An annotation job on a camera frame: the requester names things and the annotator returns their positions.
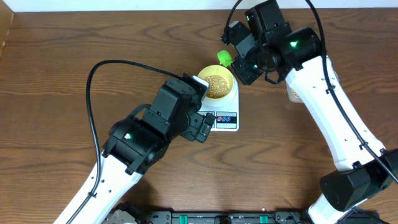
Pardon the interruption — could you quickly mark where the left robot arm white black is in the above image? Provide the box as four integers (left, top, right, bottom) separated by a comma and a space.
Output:
56, 75, 215, 223

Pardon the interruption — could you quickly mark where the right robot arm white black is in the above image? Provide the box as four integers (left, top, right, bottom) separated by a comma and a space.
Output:
221, 1, 397, 223

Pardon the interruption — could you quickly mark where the green plastic measuring scoop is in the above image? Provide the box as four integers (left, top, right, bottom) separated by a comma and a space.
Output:
216, 50, 233, 67

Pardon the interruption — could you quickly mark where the yellow plastic bowl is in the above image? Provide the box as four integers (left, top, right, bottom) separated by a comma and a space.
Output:
198, 65, 236, 100

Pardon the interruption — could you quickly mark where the white digital kitchen scale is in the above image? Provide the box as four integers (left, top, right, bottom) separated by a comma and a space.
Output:
199, 79, 239, 132

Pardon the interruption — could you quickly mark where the clear container of soybeans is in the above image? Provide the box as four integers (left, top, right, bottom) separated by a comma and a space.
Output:
286, 70, 327, 103

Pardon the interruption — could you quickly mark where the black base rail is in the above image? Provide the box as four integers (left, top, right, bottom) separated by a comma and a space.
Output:
102, 203, 382, 224

